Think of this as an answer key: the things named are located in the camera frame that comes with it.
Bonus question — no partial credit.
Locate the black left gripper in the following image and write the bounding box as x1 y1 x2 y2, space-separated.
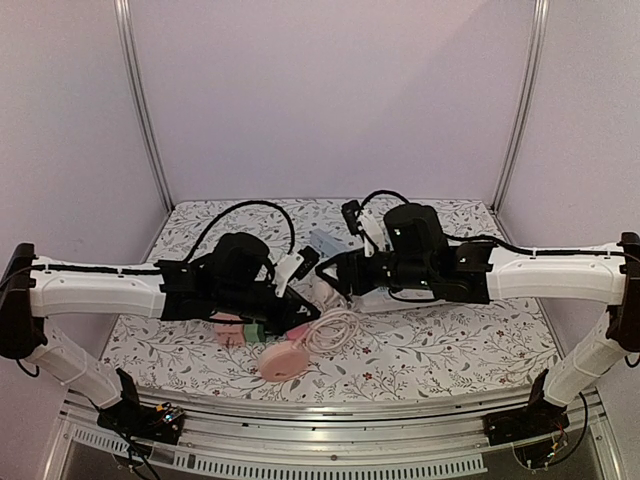
214 282 320 336

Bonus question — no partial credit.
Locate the white plug block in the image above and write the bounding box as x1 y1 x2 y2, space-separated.
311 279 347 311

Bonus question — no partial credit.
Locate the white cable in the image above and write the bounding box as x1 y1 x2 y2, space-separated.
292 307 359 357

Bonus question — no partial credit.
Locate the white colourful power strip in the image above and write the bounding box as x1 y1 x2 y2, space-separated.
354 288 444 314

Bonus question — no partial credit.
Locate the blue power strip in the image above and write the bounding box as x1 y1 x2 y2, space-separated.
309 229 350 258

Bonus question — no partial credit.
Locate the green beige socket adapter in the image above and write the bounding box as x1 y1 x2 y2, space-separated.
243 323 266 343

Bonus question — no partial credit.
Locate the light pink cube socket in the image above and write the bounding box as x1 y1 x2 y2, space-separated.
212 312 246 348

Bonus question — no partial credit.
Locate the pink plug adapter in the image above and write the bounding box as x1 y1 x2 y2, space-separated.
285 324 309 340

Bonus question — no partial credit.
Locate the pink round cable reel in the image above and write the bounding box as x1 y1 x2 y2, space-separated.
258 341 310 382

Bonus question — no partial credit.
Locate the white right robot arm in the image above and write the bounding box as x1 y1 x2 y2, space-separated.
316 201 639 436

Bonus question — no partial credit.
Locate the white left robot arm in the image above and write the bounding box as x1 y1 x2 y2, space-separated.
1 232 320 434

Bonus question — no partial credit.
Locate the floral table cloth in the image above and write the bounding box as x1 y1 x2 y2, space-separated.
102 199 558 404

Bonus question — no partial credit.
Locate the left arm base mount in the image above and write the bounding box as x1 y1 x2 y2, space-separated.
97 368 185 445

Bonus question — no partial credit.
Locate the aluminium front rail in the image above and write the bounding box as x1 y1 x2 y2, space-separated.
39 384 621 480

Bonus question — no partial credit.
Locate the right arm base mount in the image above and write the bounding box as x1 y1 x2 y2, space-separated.
482 369 569 446

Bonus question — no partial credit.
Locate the right aluminium corner post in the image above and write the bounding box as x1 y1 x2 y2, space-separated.
490 0 551 216

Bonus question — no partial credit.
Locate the aluminium corner post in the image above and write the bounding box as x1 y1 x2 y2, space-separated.
490 0 551 216
113 0 175 213

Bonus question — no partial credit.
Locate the left aluminium corner post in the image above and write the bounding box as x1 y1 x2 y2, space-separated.
113 0 175 213

